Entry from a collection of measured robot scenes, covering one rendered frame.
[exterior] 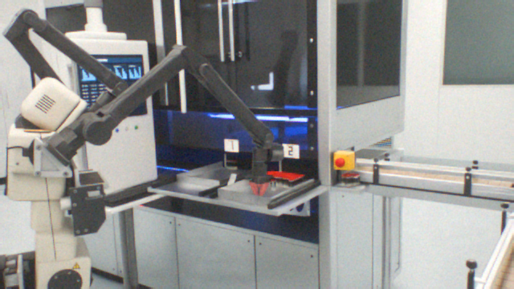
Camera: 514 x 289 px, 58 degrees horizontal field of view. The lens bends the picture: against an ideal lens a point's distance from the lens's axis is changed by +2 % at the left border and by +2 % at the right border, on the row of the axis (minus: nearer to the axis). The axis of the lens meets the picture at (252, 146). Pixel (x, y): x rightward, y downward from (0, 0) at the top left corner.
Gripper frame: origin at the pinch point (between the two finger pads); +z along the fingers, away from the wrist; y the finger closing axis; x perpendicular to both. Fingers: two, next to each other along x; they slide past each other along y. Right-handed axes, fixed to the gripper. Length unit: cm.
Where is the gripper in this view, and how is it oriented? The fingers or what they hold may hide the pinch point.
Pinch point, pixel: (259, 198)
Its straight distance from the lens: 178.9
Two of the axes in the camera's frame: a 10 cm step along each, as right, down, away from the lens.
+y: 5.9, -0.5, 8.1
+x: -8.1, -0.7, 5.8
